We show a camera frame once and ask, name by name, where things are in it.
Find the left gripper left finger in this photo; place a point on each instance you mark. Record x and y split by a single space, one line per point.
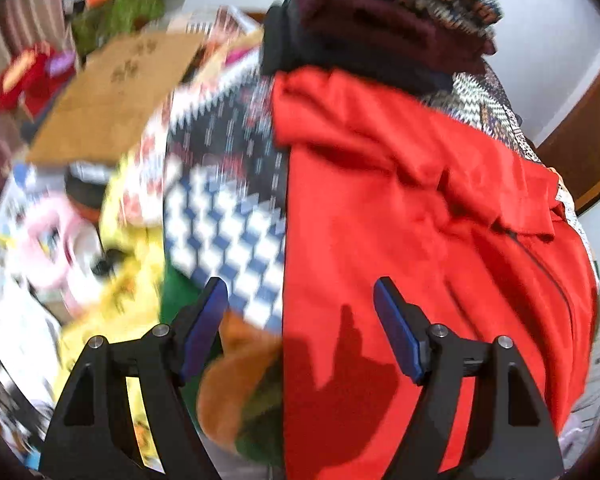
91 435

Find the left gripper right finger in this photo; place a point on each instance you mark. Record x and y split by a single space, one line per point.
510 433

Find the red garment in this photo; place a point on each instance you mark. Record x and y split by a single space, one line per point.
467 229

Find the orange green plush toy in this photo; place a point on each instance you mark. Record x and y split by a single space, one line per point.
239 403

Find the yellow printed cloth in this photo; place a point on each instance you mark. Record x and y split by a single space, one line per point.
130 303

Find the brown wooden wardrobe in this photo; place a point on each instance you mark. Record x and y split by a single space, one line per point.
573 149

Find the patchwork patterned bedspread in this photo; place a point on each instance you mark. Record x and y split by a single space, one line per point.
207 174

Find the brown cardboard box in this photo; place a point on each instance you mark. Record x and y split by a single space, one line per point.
103 111

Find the red plush toy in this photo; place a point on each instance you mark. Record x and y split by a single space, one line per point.
34 76

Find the green storage box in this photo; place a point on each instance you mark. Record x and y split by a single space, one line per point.
92 28

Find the maroon folded garment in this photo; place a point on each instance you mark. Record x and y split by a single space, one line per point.
389 30

